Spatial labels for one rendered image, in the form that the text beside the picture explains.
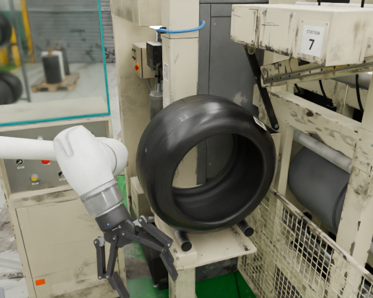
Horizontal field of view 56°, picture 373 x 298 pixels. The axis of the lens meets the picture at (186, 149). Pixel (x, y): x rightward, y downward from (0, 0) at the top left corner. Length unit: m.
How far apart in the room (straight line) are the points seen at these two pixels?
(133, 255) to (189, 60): 1.72
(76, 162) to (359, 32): 0.82
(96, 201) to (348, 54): 0.78
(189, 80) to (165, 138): 0.39
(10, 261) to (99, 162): 2.27
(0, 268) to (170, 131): 2.05
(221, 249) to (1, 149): 0.99
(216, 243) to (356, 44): 0.98
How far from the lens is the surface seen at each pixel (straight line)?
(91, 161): 0.81
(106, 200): 0.81
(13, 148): 1.00
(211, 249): 1.58
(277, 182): 1.93
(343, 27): 1.08
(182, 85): 1.53
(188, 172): 1.70
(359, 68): 1.17
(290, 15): 1.18
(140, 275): 2.64
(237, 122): 1.28
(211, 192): 1.69
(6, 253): 3.11
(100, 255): 0.88
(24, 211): 1.96
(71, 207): 1.95
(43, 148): 1.01
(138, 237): 0.84
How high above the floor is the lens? 1.82
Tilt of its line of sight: 24 degrees down
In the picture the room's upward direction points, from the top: straight up
